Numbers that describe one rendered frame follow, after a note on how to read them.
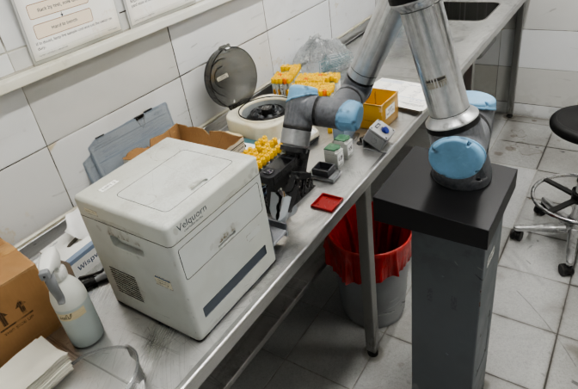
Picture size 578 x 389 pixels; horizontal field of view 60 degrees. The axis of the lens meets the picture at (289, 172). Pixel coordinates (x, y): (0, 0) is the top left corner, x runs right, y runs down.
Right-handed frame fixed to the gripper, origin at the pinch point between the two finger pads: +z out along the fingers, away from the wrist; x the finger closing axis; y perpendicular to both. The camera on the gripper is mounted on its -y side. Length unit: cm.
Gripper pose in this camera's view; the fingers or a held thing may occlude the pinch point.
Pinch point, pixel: (277, 223)
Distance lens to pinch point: 127.5
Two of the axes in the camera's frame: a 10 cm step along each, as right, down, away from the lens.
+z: -1.6, 9.8, 1.0
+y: 5.4, 0.0, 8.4
